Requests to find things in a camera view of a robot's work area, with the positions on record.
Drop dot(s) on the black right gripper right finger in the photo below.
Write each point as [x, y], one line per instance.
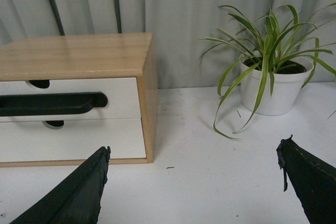
[312, 179]

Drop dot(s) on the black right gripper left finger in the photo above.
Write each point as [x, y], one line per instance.
[77, 198]

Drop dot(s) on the black drawer handle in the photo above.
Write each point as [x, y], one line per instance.
[51, 104]

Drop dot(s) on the wooden drawer cabinet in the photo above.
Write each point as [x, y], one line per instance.
[39, 60]

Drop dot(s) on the white plant pot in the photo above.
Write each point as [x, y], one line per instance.
[285, 91]

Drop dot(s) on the green spider plant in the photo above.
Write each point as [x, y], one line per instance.
[271, 52]

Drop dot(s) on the grey curtain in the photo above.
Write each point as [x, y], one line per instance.
[179, 28]

